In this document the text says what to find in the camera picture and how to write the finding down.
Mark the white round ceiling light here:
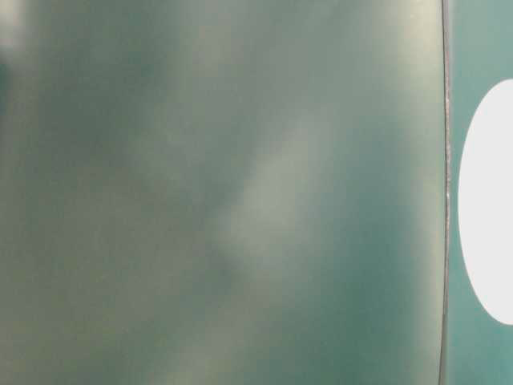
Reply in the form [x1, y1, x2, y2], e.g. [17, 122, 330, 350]
[458, 79, 512, 325]

